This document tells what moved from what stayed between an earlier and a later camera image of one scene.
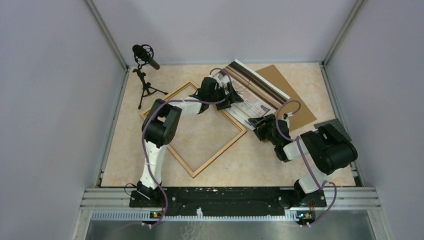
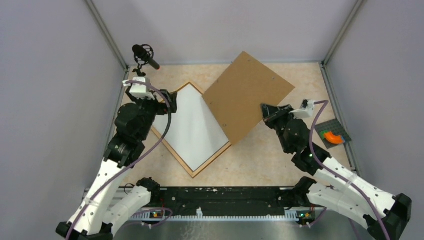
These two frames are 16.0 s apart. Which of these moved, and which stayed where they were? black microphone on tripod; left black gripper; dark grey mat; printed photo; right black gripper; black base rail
Moved: printed photo; right black gripper; left black gripper
Stayed: black base rail; black microphone on tripod; dark grey mat
